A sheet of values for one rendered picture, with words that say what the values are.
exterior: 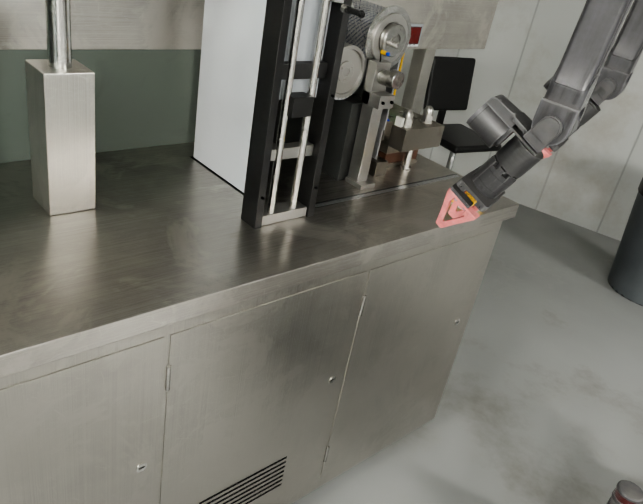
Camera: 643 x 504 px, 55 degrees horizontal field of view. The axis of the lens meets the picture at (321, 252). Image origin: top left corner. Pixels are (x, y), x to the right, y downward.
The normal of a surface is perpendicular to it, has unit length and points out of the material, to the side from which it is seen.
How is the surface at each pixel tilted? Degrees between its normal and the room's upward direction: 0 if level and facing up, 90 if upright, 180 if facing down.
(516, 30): 90
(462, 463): 0
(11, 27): 90
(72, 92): 90
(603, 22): 90
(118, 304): 0
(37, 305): 0
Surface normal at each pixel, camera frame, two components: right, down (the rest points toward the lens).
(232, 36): -0.75, 0.21
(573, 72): -0.54, 0.18
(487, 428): 0.17, -0.86
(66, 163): 0.65, 0.47
